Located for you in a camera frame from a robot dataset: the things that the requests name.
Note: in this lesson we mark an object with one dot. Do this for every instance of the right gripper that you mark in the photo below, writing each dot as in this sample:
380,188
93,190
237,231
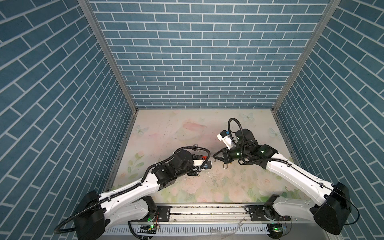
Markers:
226,159

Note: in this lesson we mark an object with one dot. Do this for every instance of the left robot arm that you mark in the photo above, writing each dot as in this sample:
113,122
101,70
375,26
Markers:
132,195

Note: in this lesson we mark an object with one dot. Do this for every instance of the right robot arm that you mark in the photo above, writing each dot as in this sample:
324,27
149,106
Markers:
329,205

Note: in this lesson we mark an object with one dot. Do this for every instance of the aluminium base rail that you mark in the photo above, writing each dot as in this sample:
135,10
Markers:
221,220

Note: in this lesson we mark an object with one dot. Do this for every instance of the red padlock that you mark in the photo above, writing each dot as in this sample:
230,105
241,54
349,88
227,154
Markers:
207,164

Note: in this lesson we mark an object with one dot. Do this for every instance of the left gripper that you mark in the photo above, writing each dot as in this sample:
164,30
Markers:
195,157

